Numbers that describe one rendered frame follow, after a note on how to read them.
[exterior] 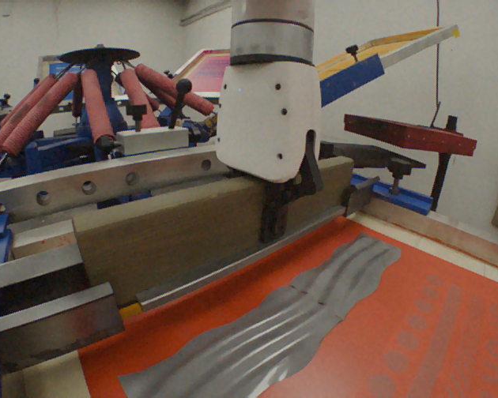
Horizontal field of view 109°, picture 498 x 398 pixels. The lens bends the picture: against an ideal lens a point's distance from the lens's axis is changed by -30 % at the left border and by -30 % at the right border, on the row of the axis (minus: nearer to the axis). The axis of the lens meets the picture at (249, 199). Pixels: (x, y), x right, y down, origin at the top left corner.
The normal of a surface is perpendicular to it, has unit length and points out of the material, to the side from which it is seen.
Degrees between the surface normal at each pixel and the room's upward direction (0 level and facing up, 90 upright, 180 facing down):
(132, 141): 90
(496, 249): 90
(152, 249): 90
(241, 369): 33
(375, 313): 0
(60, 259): 45
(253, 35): 91
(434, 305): 0
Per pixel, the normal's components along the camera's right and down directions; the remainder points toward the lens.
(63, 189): 0.66, 0.31
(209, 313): 0.05, -0.92
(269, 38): -0.13, 0.39
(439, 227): -0.75, 0.22
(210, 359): 0.39, -0.66
